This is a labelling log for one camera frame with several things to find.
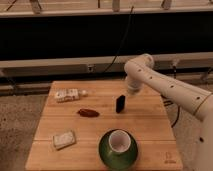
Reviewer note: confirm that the pale yellow arm end tip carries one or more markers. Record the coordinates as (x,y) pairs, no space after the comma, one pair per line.
(133,90)

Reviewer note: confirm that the black eraser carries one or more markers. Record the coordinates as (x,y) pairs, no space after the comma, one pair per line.
(120,103)

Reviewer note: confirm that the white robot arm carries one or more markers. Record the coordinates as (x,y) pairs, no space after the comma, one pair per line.
(196,101)

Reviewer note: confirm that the dark red chili pepper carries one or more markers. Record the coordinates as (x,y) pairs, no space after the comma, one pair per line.
(88,113)

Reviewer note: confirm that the white cup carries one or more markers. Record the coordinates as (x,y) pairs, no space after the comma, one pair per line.
(119,141)

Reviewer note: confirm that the wooden board table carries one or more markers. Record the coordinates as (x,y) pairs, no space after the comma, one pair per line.
(144,117)

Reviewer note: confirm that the small clear plastic bottle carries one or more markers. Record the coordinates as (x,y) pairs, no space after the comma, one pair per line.
(65,95)

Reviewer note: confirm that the green round plate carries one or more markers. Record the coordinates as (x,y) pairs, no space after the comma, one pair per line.
(114,161)

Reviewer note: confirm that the white rectangular sponge block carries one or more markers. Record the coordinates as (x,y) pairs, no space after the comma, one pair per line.
(63,140)

